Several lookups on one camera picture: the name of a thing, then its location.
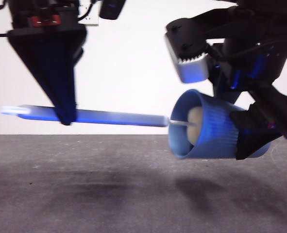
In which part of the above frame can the blue ribbed plastic cup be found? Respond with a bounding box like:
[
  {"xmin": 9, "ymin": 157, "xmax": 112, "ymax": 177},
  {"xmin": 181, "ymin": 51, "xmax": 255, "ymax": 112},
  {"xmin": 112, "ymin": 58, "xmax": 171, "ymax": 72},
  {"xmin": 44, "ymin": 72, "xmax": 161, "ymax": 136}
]
[{"xmin": 167, "ymin": 89, "xmax": 272, "ymax": 160}]

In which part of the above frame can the grey-handled sponge cup brush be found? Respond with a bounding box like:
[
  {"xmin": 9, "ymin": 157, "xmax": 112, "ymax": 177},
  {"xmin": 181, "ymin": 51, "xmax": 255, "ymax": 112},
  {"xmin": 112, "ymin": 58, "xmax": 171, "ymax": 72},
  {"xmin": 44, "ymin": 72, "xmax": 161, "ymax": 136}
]
[{"xmin": 0, "ymin": 104, "xmax": 203, "ymax": 146}]

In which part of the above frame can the white wall socket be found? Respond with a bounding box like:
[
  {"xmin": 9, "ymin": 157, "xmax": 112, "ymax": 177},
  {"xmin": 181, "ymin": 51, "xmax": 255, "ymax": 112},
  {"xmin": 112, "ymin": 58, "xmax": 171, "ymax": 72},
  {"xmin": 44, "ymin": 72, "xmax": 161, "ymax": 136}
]
[{"xmin": 81, "ymin": 3, "xmax": 100, "ymax": 26}]

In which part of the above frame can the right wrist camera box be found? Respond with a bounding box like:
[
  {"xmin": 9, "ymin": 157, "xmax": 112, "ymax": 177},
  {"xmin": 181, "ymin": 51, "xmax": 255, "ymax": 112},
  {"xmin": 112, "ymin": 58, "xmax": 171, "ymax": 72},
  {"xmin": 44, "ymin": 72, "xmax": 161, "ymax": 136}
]
[{"xmin": 164, "ymin": 18, "xmax": 210, "ymax": 84}]

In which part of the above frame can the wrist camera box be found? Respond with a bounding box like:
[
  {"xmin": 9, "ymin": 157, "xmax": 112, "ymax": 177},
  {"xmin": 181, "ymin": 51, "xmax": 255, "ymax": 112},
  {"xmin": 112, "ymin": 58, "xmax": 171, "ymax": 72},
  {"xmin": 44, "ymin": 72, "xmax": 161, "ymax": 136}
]
[
  {"xmin": 164, "ymin": 18, "xmax": 210, "ymax": 84},
  {"xmin": 99, "ymin": 0, "xmax": 127, "ymax": 20}
]

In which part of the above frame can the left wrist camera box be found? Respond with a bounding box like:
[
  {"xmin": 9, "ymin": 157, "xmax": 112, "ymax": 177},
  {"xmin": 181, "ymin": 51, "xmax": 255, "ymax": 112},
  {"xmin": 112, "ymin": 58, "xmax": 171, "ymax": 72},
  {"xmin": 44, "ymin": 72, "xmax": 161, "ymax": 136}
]
[{"xmin": 99, "ymin": 0, "xmax": 127, "ymax": 20}]

